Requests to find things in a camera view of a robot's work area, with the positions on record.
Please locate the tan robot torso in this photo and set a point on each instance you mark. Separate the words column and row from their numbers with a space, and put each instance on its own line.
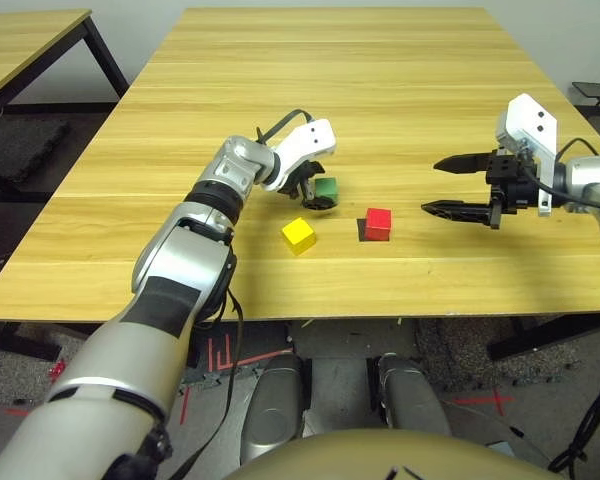
column 380, row 457

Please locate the black main table frame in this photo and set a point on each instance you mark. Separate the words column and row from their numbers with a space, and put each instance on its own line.
column 540, row 340

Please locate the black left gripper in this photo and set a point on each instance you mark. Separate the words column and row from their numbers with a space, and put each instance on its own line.
column 300, row 182

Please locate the black folding stool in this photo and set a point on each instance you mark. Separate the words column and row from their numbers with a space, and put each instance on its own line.
column 592, row 89

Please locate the wooden side table black legs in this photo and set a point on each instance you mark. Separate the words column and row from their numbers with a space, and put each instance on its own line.
column 20, row 40

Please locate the grey robot left leg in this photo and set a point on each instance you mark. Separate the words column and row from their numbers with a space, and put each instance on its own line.
column 272, row 410

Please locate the grey robot right leg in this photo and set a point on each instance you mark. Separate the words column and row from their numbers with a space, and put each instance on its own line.
column 412, row 400

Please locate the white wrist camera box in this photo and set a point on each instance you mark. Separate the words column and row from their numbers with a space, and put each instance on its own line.
column 530, row 120
column 305, row 140

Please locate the yellow wooden block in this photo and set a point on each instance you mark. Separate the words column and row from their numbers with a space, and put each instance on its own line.
column 298, row 236

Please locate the grey robot leg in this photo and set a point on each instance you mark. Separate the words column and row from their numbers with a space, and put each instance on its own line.
column 272, row 410
column 412, row 400

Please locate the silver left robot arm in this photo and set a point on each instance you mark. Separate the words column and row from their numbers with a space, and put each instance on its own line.
column 180, row 260

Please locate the green wooden block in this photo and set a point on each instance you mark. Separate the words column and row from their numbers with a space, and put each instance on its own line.
column 326, row 189

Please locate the black foam floor mat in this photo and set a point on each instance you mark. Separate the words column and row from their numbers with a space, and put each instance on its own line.
column 25, row 145

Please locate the small grey floor card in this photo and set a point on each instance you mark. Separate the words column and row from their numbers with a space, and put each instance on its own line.
column 500, row 448

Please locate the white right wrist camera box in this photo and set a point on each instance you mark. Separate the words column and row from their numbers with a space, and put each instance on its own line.
column 530, row 120

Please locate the black square marker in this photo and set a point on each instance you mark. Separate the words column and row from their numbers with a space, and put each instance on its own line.
column 361, row 233

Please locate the red wooden block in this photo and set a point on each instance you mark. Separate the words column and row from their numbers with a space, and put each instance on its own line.
column 378, row 225

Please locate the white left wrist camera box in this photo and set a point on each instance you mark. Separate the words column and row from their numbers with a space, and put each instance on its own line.
column 305, row 140

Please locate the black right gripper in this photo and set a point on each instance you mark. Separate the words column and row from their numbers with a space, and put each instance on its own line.
column 512, row 190

